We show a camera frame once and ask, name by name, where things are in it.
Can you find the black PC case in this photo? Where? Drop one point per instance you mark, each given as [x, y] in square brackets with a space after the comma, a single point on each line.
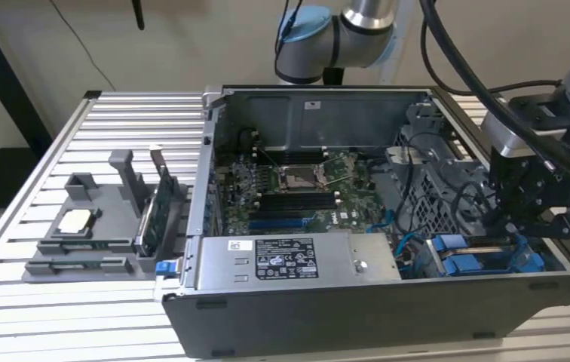
[315, 324]

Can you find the blue disk carrier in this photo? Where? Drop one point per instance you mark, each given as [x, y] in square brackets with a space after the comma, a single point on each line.
[463, 264]

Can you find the green graphics card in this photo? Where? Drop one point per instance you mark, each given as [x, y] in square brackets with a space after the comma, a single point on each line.
[156, 211]

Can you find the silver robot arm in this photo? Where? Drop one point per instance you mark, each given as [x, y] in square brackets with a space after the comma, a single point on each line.
[360, 22]

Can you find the metal drive cage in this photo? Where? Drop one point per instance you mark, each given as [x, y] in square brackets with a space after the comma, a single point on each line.
[428, 205]

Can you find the blue latch tab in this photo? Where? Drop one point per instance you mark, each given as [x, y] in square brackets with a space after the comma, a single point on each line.
[164, 268]

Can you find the green motherboard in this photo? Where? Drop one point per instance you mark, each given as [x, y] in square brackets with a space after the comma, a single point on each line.
[344, 196]

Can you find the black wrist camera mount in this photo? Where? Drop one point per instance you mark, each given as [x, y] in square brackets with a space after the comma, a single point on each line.
[542, 111]

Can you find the hard disk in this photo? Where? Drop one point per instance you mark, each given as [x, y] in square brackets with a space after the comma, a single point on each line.
[451, 242]

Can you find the blue expansion slot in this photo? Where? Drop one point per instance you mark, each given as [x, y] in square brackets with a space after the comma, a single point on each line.
[275, 227]

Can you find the silver CPU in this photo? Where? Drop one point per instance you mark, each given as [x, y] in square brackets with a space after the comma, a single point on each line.
[76, 222]

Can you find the black hanging object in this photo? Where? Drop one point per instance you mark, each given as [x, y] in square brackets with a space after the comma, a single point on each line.
[138, 15]

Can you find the grey parts rack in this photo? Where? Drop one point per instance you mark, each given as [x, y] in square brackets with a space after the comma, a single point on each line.
[108, 211]

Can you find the silver power supply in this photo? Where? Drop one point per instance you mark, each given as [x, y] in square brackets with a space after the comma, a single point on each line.
[335, 256]

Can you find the green RAM stick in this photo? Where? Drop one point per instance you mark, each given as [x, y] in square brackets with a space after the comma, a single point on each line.
[88, 246]
[76, 265]

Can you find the CPU socket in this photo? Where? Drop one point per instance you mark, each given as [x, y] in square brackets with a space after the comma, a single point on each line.
[298, 177]

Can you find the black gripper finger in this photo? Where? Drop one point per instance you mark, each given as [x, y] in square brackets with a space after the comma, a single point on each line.
[496, 218]
[566, 226]

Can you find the black RAM slot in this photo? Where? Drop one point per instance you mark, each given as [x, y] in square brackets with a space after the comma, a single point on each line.
[304, 157]
[304, 149]
[304, 153]
[300, 199]
[300, 204]
[300, 209]
[300, 194]

